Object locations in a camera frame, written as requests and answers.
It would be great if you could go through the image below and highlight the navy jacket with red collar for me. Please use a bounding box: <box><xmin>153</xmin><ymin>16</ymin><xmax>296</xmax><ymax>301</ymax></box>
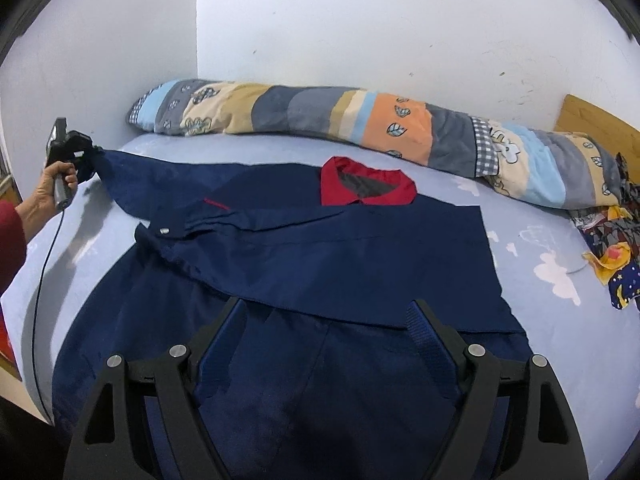
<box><xmin>50</xmin><ymin>147</ymin><xmax>534</xmax><ymax>480</ymax></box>

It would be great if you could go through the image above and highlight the person's left hand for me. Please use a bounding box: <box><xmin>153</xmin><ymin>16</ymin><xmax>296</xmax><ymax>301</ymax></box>
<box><xmin>17</xmin><ymin>159</ymin><xmax>81</xmax><ymax>242</ymax></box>

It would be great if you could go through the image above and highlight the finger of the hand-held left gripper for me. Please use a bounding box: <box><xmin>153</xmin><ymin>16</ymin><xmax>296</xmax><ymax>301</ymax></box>
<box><xmin>70</xmin><ymin>131</ymin><xmax>105</xmax><ymax>157</ymax></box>
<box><xmin>74</xmin><ymin>155</ymin><xmax>99</xmax><ymax>184</ymax></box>

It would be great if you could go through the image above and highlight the wooden headboard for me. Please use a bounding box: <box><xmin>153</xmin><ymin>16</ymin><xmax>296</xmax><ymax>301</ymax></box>
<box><xmin>555</xmin><ymin>93</ymin><xmax>640</xmax><ymax>151</ymax></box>

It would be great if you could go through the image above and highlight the navy yellow star print cloth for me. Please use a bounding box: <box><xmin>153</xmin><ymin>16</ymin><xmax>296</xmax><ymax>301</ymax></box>
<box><xmin>581</xmin><ymin>241</ymin><xmax>640</xmax><ymax>312</ymax></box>

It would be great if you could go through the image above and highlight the patchwork leaf print quilt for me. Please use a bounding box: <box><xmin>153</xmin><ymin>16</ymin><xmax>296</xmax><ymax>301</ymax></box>
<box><xmin>125</xmin><ymin>78</ymin><xmax>632</xmax><ymax>210</ymax></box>

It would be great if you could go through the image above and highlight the dark floral cloth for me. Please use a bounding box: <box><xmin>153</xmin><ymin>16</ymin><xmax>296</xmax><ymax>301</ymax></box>
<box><xmin>567</xmin><ymin>152</ymin><xmax>640</xmax><ymax>266</ymax></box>

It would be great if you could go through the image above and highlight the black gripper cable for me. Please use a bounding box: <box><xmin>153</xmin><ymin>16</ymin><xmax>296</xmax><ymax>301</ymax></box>
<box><xmin>29</xmin><ymin>204</ymin><xmax>69</xmax><ymax>426</ymax></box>

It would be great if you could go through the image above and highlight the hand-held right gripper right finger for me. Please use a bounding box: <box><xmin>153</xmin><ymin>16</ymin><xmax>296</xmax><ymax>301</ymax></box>
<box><xmin>406</xmin><ymin>298</ymin><xmax>589</xmax><ymax>480</ymax></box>

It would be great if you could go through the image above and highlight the person's left forearm red sleeve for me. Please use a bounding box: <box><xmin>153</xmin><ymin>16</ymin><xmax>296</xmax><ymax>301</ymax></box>
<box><xmin>0</xmin><ymin>199</ymin><xmax>28</xmax><ymax>292</ymax></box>

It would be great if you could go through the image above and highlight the red plastic object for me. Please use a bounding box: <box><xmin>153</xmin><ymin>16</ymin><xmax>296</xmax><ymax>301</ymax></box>
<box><xmin>0</xmin><ymin>304</ymin><xmax>14</xmax><ymax>362</ymax></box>

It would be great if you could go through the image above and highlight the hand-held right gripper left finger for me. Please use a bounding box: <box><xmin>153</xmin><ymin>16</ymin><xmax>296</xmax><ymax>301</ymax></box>
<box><xmin>64</xmin><ymin>297</ymin><xmax>247</xmax><ymax>480</ymax></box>

